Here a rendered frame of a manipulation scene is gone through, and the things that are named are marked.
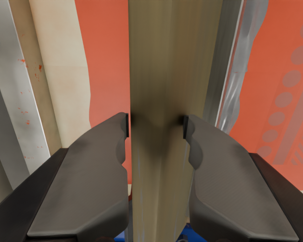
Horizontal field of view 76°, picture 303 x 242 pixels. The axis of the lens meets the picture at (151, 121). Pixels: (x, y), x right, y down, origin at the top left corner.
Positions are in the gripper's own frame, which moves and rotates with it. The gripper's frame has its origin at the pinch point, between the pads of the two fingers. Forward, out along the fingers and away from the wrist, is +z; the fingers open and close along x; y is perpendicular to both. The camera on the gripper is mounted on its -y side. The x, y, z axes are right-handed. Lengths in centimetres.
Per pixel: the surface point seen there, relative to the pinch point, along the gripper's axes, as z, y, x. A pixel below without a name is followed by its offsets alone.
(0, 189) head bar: 8.1, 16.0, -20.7
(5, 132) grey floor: 109, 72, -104
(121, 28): 13.7, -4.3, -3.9
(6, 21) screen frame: 10.2, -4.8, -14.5
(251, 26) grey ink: 13.0, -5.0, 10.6
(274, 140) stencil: 13.7, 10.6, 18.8
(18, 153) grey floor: 109, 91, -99
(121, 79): 13.7, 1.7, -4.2
